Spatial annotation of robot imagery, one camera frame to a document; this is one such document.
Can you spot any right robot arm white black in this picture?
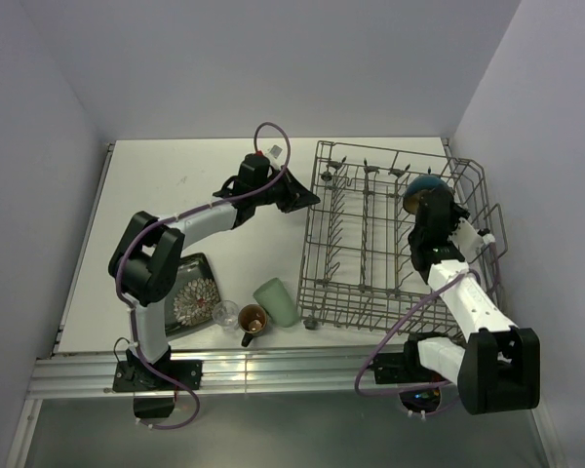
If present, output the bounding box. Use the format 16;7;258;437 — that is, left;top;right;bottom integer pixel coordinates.
402;182;540;415

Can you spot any light green cup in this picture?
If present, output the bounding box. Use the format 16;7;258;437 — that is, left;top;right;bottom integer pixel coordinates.
253;278;299;328

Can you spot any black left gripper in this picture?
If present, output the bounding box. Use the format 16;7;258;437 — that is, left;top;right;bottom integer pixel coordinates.
252;165;318;214

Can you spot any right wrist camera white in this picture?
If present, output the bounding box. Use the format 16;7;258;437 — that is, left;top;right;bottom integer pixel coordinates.
450;218;496;256

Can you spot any grey wire dish rack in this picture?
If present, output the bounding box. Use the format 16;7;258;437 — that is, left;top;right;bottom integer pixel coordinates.
296;138;508;332

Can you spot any blue bowl with tan interior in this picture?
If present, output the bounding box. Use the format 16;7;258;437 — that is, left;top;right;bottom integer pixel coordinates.
402;175;452;215

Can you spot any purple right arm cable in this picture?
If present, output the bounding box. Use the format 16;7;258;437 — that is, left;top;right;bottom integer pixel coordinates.
354;238;501;418

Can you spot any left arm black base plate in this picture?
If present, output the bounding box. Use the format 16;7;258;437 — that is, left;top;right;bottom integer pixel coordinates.
112;360;203;420

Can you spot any black square floral plate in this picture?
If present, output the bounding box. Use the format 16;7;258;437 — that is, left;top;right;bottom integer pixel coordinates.
165;253;220;338

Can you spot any dark brown mug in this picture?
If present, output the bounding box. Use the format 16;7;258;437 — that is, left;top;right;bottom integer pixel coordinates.
238;304;269;348

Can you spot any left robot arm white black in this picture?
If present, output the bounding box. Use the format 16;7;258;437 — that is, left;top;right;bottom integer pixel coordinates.
108;151;320;389

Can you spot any clear drinking glass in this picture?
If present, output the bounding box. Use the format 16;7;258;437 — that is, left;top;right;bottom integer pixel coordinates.
212;300;240;333

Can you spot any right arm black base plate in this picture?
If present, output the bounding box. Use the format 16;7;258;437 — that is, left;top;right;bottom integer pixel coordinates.
363;340;462;410

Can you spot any aluminium rail frame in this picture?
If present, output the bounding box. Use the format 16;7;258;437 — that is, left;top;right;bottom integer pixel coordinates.
4;140;566;468

